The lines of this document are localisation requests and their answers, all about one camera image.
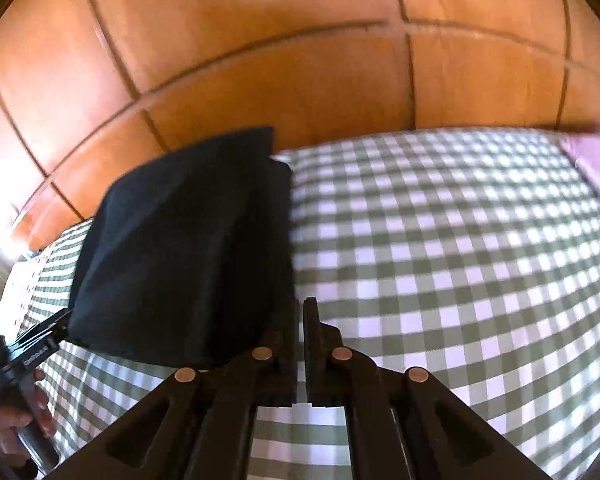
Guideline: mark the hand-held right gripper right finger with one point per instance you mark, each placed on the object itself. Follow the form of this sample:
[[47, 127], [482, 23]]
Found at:
[[312, 360]]

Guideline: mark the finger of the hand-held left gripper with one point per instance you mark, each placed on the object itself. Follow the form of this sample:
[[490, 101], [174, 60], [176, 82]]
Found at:
[[45, 327]]

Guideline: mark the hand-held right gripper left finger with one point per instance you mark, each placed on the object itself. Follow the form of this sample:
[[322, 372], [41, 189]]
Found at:
[[286, 355]]

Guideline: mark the green white checked bedsheet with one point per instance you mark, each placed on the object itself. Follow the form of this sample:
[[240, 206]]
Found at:
[[455, 270]]

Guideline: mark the wooden wardrobe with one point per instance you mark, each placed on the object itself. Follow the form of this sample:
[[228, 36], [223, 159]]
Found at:
[[280, 60]]

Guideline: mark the black pants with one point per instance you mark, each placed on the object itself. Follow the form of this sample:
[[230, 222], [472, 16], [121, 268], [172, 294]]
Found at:
[[190, 250]]

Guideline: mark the person's left hand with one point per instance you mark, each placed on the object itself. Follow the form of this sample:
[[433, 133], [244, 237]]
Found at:
[[7, 427]]

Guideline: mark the white dotted cloth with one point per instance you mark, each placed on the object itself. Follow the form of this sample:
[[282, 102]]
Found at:
[[22, 280]]

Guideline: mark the pink cloth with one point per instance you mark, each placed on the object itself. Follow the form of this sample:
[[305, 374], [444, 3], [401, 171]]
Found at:
[[597, 160]]

